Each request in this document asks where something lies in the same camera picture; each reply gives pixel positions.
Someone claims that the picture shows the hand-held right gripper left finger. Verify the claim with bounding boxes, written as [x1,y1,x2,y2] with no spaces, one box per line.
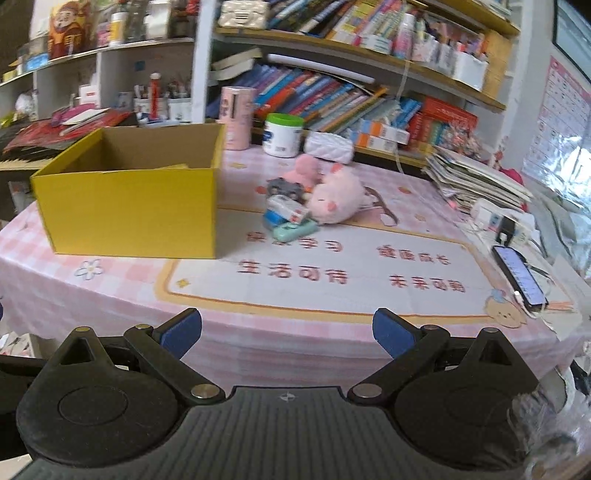
[45,308,227,408]

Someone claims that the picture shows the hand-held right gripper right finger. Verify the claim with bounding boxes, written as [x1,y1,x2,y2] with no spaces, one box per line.
[347,308,539,408]

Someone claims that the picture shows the yellow cardboard box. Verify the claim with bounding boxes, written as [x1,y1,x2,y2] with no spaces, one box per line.
[30,122,227,259]

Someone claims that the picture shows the light pink plush pig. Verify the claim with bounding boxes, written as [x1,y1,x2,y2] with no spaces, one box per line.
[307,162,370,225]

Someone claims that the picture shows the grey toy car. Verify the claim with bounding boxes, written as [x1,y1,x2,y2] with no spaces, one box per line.
[265,178,308,200]

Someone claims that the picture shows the small pink plush toy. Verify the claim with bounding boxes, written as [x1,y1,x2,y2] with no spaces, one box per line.
[283,154,324,185]

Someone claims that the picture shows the black smartphone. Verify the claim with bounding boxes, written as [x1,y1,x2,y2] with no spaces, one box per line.
[490,244,550,311]

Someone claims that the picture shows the white power strip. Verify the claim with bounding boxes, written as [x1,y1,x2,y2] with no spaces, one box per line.
[468,198,541,245]

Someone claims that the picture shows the stack of magazines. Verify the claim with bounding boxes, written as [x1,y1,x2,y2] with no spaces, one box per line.
[422,145,534,213]

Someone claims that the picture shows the white and orange cartons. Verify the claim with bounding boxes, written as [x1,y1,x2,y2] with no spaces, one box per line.
[358,120,411,153]

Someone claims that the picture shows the white quilted pouch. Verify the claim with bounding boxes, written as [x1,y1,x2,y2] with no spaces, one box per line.
[302,130,356,164]

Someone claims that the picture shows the red boxed book set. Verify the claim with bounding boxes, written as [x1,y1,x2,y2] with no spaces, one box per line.
[406,97,478,153]

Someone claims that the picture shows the silver foil sheet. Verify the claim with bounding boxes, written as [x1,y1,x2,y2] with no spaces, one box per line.
[531,134,591,278]

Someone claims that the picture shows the white jar with green lid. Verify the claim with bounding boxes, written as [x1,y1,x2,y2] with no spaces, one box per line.
[262,113,305,158]

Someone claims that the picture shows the pink cylindrical humidifier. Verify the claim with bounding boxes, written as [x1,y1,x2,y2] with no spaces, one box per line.
[219,86,257,151]

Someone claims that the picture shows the white pen holder cups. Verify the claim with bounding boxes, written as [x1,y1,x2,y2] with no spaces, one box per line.
[134,83,192,123]

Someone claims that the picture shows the pile of red folders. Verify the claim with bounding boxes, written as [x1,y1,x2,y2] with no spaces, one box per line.
[0,106,139,153]

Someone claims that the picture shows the row of colourful books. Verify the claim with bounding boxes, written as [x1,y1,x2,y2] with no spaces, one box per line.
[231,65,423,134]

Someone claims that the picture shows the white carton with red label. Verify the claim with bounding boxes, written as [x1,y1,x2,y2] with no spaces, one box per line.
[78,83,100,109]

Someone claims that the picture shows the stacked lying books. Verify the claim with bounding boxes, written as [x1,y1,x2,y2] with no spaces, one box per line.
[210,46,264,84]

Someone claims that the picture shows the wooden bookshelf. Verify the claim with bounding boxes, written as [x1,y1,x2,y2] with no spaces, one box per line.
[212,0,522,171]

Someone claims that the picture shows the white rolled paper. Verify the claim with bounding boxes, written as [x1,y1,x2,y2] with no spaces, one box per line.
[268,53,375,84]

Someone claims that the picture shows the row of white stationery boxes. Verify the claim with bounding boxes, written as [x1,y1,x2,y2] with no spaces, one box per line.
[392,14,490,90]

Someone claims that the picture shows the white shelf unit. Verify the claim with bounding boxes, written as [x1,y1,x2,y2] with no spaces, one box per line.
[0,37,218,125]

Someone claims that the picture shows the white bottle with yellow label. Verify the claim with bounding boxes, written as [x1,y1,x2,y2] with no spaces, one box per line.
[109,11,127,47]

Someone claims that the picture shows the shelf of upright books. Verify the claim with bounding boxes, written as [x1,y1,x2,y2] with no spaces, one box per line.
[265,0,407,47]

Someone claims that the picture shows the red and gold figure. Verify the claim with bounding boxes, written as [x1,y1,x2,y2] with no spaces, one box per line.
[46,0,95,61]

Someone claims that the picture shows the white tissue pack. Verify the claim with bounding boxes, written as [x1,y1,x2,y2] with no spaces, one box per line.
[217,0,269,29]

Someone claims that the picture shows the dark framed screen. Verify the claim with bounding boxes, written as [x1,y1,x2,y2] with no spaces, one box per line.
[551,0,591,61]

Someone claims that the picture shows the white charging cable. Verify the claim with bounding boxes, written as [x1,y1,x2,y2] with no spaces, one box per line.
[512,291,542,319]

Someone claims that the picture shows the white hanging cable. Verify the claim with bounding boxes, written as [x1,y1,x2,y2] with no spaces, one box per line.
[394,58,409,174]

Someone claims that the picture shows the pink wall calendar poster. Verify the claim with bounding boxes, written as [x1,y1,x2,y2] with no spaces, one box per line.
[522,55,591,185]

